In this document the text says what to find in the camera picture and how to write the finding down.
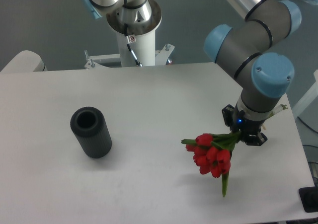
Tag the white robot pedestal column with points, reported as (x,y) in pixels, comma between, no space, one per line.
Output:
(135,30)

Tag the black box at table edge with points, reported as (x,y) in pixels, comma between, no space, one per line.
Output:
(309,199)

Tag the white furniture at right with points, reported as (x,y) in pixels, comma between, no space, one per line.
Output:
(307,98)

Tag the white chair back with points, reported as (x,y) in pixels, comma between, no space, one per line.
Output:
(25,62)

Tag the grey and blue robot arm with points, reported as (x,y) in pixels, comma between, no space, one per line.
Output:
(243,54)

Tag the dark grey ribbed vase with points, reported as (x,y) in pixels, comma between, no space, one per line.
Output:
(89,127)

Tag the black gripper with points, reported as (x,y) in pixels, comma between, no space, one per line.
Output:
(237,121)

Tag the red tulip bouquet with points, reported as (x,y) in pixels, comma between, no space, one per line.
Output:
(213,153)

